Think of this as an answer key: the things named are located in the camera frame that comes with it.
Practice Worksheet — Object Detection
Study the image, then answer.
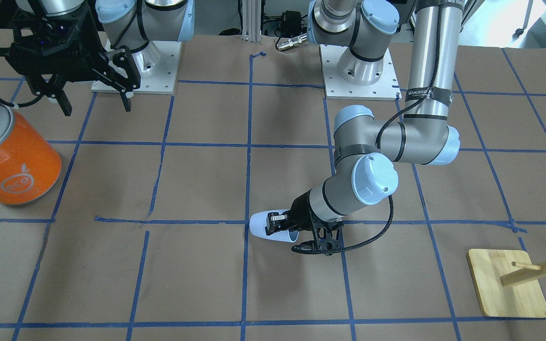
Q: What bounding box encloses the large orange can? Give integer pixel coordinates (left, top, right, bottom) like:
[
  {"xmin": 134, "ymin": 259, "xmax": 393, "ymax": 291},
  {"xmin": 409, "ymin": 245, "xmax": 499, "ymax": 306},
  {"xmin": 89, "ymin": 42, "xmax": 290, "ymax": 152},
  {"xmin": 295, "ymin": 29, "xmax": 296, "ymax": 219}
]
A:
[{"xmin": 0, "ymin": 103, "xmax": 62, "ymax": 205}]

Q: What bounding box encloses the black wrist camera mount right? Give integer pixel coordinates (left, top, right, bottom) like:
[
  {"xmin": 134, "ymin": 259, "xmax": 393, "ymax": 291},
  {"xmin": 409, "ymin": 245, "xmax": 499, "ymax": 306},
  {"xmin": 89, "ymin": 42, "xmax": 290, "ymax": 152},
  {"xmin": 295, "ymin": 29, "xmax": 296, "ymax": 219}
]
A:
[{"xmin": 6, "ymin": 3, "xmax": 110, "ymax": 98}]

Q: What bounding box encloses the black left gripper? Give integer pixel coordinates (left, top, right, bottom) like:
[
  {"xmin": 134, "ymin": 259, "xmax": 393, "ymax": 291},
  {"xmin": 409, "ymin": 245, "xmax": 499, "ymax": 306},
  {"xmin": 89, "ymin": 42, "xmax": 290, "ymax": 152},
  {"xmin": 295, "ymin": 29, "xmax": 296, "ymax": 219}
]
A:
[{"xmin": 265, "ymin": 192, "xmax": 323, "ymax": 237}]

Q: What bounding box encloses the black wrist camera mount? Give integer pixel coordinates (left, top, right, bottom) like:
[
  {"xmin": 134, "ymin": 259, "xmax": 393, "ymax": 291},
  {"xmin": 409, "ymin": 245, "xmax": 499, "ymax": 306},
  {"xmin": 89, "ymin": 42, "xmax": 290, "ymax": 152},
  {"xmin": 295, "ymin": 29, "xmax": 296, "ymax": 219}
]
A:
[
  {"xmin": 291, "ymin": 222, "xmax": 345, "ymax": 256},
  {"xmin": 6, "ymin": 3, "xmax": 110, "ymax": 98}
]

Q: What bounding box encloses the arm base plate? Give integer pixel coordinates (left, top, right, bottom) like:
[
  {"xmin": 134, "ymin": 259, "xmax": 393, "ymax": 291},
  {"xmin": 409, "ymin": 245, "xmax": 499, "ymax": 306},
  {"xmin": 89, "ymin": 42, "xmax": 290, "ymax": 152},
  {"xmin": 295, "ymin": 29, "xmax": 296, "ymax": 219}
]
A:
[
  {"xmin": 128, "ymin": 41, "xmax": 183, "ymax": 97},
  {"xmin": 320, "ymin": 45, "xmax": 401, "ymax": 101}
]

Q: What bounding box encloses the light blue plastic cup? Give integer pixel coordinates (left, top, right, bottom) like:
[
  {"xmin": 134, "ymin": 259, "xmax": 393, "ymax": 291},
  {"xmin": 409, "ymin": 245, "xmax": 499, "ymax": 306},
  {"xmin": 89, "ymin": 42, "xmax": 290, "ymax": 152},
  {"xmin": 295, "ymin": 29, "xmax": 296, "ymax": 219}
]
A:
[{"xmin": 249, "ymin": 209, "xmax": 299, "ymax": 242}]

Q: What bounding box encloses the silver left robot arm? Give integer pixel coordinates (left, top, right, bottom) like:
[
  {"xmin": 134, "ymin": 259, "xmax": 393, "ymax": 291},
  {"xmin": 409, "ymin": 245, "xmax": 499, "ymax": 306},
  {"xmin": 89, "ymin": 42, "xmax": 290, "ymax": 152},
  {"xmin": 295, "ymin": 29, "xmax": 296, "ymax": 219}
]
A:
[{"xmin": 249, "ymin": 0, "xmax": 464, "ymax": 242}]

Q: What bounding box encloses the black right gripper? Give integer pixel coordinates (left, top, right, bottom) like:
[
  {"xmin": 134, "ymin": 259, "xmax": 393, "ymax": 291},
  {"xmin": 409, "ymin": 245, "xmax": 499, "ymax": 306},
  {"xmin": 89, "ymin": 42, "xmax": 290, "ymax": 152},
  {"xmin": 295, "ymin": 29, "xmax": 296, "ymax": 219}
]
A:
[{"xmin": 55, "ymin": 46, "xmax": 141, "ymax": 117}]

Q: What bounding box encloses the wooden mug tree stand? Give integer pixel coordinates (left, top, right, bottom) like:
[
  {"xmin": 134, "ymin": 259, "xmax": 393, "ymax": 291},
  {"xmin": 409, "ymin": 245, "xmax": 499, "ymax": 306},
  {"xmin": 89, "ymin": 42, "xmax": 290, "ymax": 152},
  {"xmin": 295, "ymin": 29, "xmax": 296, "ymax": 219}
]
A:
[{"xmin": 463, "ymin": 248, "xmax": 546, "ymax": 319}]

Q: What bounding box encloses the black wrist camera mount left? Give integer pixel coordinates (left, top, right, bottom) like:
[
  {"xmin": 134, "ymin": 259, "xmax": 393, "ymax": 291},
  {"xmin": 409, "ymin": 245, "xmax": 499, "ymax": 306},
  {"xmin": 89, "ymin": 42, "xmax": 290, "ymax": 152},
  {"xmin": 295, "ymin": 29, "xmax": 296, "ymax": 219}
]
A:
[{"xmin": 291, "ymin": 222, "xmax": 345, "ymax": 256}]

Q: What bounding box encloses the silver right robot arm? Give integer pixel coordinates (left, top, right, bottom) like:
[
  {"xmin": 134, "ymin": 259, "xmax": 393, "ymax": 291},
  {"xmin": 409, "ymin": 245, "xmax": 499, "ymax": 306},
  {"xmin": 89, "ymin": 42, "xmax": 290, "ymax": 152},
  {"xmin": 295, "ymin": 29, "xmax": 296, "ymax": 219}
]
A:
[{"xmin": 6, "ymin": 0, "xmax": 194, "ymax": 116}]

